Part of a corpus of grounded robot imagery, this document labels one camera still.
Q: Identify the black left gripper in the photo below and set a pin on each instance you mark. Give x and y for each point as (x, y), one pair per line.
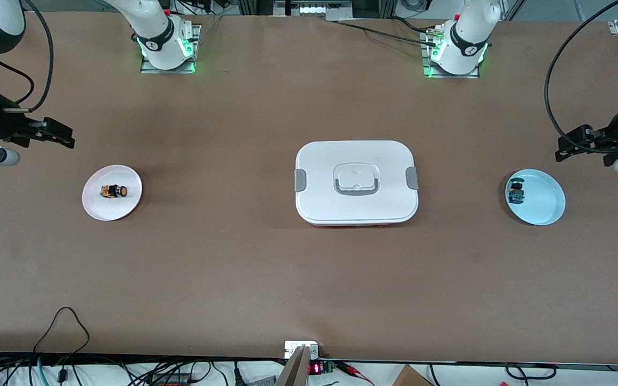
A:
(608, 138)

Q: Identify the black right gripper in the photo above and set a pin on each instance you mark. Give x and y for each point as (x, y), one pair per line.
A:
(4, 124)

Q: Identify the orange push button switch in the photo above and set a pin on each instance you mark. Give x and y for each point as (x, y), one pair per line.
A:
(113, 191)

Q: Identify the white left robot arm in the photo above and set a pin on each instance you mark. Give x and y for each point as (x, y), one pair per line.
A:
(462, 51)

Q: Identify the white lunch box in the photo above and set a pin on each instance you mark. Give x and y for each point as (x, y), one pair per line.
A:
(356, 206)

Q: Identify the brown cardboard box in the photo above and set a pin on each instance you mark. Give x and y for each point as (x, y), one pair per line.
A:
(410, 378)

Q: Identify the small white box device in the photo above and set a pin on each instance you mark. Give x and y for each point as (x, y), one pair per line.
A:
(294, 347)

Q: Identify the light blue round plate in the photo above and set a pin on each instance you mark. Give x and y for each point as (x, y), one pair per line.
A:
(542, 201)

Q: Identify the pink round plate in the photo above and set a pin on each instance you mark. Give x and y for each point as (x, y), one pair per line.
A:
(111, 206)

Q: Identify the red clip test leads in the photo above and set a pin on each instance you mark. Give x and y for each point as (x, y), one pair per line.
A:
(353, 370)

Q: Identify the grey aluminium profile bar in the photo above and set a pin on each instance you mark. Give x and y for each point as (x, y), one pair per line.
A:
(294, 372)

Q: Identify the red digit display module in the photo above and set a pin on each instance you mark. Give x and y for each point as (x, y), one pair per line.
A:
(317, 368)

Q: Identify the green and blue switch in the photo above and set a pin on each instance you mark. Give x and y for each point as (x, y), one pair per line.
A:
(516, 194)

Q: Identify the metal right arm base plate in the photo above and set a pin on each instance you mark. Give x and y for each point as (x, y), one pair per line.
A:
(148, 68)

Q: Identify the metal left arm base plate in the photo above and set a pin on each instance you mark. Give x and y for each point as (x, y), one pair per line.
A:
(432, 74)

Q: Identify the silver extrusion frame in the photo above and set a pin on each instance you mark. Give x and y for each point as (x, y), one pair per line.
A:
(314, 9)

